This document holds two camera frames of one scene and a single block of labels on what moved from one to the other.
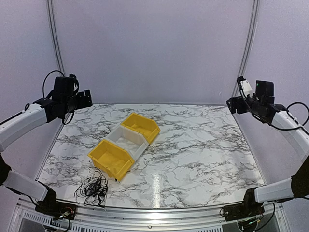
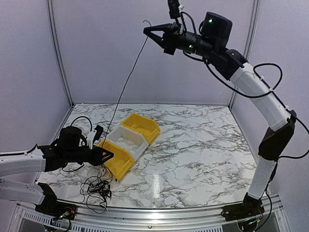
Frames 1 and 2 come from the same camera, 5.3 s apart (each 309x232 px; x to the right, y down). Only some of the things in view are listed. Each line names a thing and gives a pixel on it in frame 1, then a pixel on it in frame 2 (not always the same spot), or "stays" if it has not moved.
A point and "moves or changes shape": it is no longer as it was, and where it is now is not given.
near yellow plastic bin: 112,159 stays
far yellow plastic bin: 149,126 stays
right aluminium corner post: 249,46 stays
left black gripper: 82,104 → 96,159
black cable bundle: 94,189 moves or changes shape
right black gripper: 232,100 → 172,30
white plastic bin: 132,140 stays
